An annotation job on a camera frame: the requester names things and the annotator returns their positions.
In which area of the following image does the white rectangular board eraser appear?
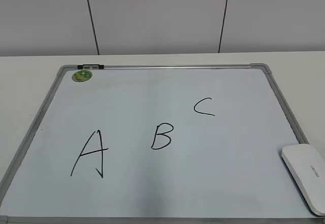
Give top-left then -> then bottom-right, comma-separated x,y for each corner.
281,144 -> 324,216

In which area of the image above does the round green magnet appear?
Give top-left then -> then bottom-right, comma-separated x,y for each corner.
72,70 -> 92,82

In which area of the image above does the white board with grey frame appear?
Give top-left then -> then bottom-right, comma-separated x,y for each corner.
1,63 -> 324,223

